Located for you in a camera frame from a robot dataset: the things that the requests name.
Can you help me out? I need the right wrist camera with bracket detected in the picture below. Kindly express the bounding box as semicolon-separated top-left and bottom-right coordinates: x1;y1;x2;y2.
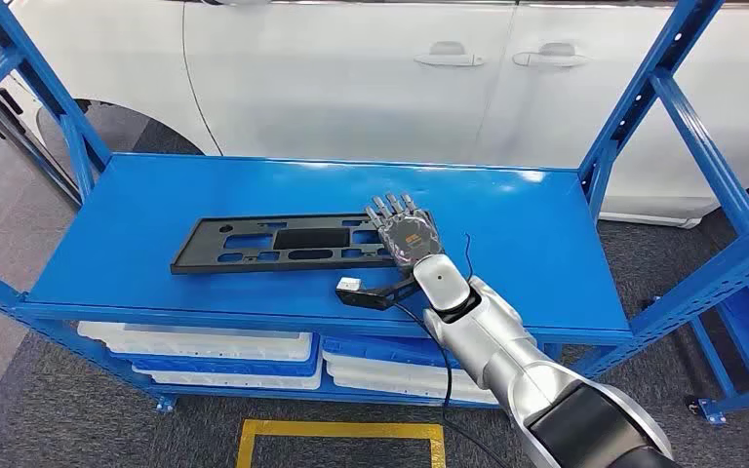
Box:
335;274;424;313

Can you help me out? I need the white car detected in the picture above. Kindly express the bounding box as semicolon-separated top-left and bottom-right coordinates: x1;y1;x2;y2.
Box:
0;0;749;230

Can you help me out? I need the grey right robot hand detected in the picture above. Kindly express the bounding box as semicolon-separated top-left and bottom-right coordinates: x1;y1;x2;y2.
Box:
366;192;446;267

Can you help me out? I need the blue plastic bin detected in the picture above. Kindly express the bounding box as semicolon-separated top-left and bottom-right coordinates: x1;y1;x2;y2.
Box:
320;335;473;371
107;348;324;379

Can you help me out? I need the black camera cable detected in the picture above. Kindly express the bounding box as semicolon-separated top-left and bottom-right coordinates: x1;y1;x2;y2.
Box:
392;301;518;468

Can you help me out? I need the dark metal pole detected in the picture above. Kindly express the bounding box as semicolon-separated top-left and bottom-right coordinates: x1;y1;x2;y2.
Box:
0;97;84;207

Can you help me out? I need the yellow floor tape square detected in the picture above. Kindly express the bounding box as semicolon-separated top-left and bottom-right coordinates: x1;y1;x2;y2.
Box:
237;419;447;468

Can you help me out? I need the long black plastic part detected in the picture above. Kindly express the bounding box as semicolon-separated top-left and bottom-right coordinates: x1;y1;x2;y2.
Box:
169;212;402;276

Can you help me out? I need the white plastic bin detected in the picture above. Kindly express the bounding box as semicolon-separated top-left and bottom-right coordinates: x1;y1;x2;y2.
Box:
132;363;324;392
322;350;479;389
77;321;316;362
332;372;499;407

